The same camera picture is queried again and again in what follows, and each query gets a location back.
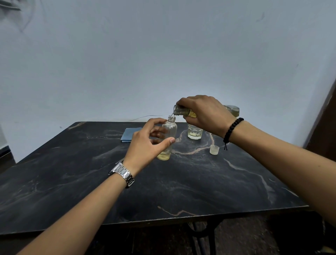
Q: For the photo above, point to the clear bottle with yellow liquid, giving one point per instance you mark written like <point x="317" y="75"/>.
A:
<point x="233" y="109"/>

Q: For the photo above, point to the small white bottle cap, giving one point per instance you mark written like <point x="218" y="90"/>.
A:
<point x="214" y="150"/>

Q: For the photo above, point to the person's right thumb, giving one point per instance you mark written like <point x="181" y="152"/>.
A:
<point x="190" y="120"/>

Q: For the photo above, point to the person's left forearm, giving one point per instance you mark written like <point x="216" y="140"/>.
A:
<point x="78" y="220"/>

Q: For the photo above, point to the person's left hand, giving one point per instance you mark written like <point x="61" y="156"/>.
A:
<point x="140" y="149"/>

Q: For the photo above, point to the person's right hand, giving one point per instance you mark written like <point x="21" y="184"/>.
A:
<point x="210" y="115"/>

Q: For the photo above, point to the glass tumbler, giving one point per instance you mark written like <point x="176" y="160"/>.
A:
<point x="194" y="132"/>

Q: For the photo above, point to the person's left thumb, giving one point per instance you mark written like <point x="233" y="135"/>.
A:
<point x="165" y="145"/>

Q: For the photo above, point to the person's right forearm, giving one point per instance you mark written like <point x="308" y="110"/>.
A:
<point x="283" y="163"/>

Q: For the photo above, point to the black iron table frame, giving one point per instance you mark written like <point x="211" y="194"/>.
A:
<point x="204" y="236"/>

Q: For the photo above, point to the brown wooden door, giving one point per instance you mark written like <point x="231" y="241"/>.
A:
<point x="324" y="131"/>

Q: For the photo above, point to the person's left middle finger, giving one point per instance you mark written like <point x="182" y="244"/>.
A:
<point x="158" y="131"/>

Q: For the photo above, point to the blue folded cloth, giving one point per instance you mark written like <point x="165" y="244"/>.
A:
<point x="128" y="134"/>

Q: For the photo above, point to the small clear glass bottle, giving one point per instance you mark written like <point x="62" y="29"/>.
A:
<point x="171" y="128"/>

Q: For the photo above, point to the silver metal wristwatch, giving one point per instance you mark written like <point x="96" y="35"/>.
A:
<point x="122" y="172"/>

